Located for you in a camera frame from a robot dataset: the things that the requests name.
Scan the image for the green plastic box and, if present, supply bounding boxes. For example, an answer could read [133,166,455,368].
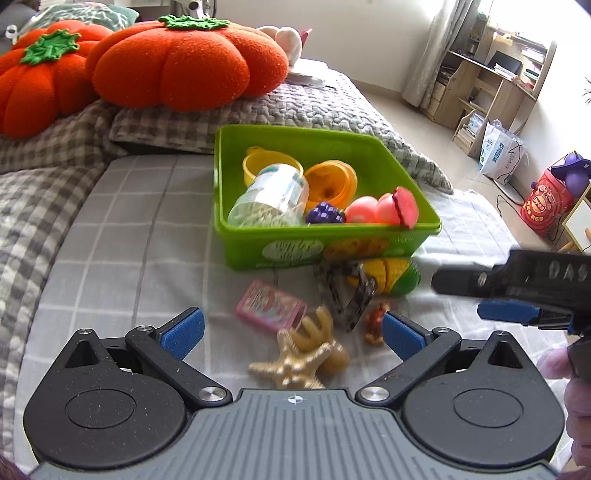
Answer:
[213,124,443,271]

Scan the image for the pink card box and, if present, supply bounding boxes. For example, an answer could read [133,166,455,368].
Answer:
[236,280,308,332]

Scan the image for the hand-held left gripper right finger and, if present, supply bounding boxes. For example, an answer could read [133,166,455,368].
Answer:
[355,311,527,409]

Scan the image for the small orange figurine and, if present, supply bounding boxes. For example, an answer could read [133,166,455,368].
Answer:
[364,302,393,347]

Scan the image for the purple toy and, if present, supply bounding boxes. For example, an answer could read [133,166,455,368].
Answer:
[549,150,591,197]

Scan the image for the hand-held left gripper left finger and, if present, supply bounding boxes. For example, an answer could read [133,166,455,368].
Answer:
[65,306,233,409]

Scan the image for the white plush toy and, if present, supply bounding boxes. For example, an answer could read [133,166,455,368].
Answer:
[256,25,303,70]

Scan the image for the teal patterned cloth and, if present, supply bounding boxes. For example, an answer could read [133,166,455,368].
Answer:
[11,4,139,47]

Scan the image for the white paper sheets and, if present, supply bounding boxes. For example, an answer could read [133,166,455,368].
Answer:
[284,58,331,86]

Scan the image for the wooden desk with shelves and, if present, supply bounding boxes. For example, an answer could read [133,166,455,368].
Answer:
[427,16,557,158]

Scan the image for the grey checked quilt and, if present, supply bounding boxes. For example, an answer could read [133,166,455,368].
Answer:
[0,69,454,462]

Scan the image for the grey grid bed sheet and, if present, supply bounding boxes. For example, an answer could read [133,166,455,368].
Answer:
[18,154,568,472]

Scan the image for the small orange pumpkin cushion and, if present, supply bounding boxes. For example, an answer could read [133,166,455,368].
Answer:
[0,24,114,139]

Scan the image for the light grey curtain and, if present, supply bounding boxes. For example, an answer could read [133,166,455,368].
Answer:
[402,0,481,109]

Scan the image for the black laptop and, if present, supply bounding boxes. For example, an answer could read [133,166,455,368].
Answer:
[487,50,522,77]

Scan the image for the large orange pumpkin cushion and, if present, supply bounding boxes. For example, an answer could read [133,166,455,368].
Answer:
[85,15,290,112]

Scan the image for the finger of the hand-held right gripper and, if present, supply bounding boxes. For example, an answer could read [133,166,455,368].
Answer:
[478,299,575,331]
[431,265,504,296]

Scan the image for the yellow green toy corn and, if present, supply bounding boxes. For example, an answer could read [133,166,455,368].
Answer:
[346,257,422,296]

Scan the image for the yellow toy cup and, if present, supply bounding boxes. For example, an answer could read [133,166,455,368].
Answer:
[242,147,303,188]

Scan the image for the orange toy bowl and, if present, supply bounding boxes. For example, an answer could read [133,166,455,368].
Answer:
[303,160,358,214]

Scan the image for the pink rubber octopus toy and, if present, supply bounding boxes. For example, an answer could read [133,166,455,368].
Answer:
[344,186,420,230]

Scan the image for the clear cotton swab jar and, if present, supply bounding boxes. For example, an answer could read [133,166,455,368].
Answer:
[228,164,309,228]

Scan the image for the white paper bag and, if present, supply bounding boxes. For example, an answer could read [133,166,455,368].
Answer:
[479,119,527,185]

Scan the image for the purple toy grapes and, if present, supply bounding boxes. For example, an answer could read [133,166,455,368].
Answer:
[305,202,347,225]

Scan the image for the white small table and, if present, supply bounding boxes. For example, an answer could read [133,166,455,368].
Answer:
[561,185,591,254]

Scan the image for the amber rubber octopus toy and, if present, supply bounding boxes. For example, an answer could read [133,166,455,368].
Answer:
[288,305,351,376]

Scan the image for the beige starfish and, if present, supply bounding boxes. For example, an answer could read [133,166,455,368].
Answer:
[248,330,333,390]

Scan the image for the red snack bucket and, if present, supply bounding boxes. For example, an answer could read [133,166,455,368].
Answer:
[520,167,575,238]

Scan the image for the person's right hand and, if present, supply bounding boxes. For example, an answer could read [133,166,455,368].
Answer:
[537,346,591,472]

